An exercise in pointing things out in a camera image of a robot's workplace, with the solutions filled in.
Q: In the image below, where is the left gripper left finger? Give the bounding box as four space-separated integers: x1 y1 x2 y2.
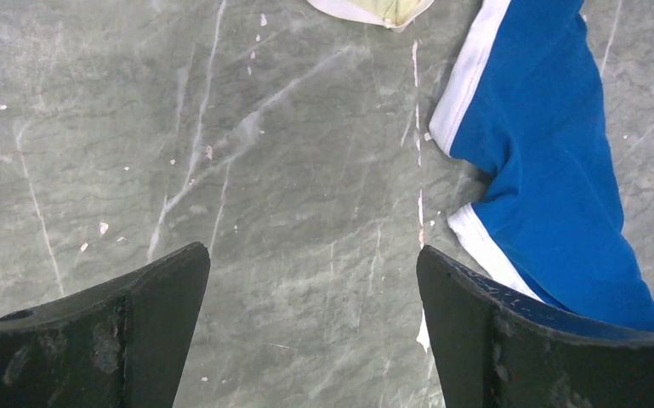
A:
0 242 210 407

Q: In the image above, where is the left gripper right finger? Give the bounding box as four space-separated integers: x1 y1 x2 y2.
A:
416 246 654 407

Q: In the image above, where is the blue underwear white trim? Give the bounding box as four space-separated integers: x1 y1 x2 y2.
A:
429 1 654 332

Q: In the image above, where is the cream yellow cloth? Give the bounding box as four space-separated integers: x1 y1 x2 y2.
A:
307 0 434 32

